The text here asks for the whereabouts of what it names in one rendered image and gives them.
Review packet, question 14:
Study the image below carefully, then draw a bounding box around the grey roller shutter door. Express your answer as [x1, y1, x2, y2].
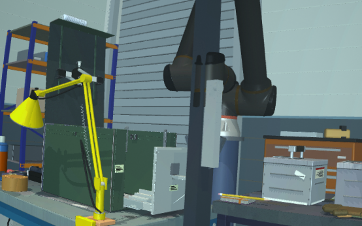
[111, 0, 236, 146]

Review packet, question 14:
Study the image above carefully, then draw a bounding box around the grey vault tray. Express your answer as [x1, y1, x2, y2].
[123, 146, 188, 216]

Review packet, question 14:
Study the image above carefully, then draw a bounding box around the grey T-lever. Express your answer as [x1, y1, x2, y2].
[56, 61, 104, 86]

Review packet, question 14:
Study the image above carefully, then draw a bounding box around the green coin vault body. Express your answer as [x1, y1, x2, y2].
[42, 123, 178, 213]

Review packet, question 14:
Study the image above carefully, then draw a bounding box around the dark green vault door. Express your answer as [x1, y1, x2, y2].
[44, 18, 116, 129]

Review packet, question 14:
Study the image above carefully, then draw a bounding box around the dark grey cart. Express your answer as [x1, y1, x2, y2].
[211, 191, 362, 226]

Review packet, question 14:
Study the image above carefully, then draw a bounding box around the grey coin box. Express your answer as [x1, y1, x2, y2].
[261, 145, 329, 206]
[335, 148, 362, 212]

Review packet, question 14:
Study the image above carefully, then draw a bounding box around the black box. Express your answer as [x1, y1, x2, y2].
[27, 165, 44, 184]

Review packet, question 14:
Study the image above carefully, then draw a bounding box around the tan cardboard box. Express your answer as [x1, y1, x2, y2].
[15, 87, 47, 113]

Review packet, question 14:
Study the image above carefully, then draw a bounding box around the grey panel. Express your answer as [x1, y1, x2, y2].
[200, 79, 225, 169]

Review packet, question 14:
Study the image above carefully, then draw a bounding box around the grey orange block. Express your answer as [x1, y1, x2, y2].
[220, 196, 248, 205]

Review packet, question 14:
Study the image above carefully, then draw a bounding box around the yellow pencil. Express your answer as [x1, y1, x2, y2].
[218, 192, 265, 202]

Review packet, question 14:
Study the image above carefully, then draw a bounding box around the flat grey case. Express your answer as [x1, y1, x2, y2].
[279, 130, 323, 138]

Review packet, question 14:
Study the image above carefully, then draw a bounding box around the white ribbed block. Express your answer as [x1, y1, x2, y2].
[59, 13, 88, 27]

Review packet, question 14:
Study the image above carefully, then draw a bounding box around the yellow desk lamp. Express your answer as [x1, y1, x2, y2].
[9, 73, 116, 226]

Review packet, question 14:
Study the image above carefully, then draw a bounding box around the yellow canister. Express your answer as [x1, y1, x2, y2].
[324, 125, 352, 139]

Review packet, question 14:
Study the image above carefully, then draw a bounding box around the blue orange shelf rack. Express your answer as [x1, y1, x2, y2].
[0, 20, 119, 172]

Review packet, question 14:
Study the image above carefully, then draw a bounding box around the brown tool chest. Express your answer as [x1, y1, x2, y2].
[263, 135, 362, 195]

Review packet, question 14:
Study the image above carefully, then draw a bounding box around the brown tape roll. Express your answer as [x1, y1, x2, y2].
[1, 174, 29, 193]

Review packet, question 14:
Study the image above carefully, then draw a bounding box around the orange blue spray bottle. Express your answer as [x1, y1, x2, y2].
[0, 135, 9, 182]

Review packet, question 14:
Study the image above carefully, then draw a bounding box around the brown glove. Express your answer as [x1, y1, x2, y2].
[321, 203, 362, 221]

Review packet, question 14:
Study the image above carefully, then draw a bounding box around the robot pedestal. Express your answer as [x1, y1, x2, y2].
[211, 115, 244, 202]

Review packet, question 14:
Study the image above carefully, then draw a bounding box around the dark blue post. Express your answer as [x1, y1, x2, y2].
[183, 0, 223, 226]

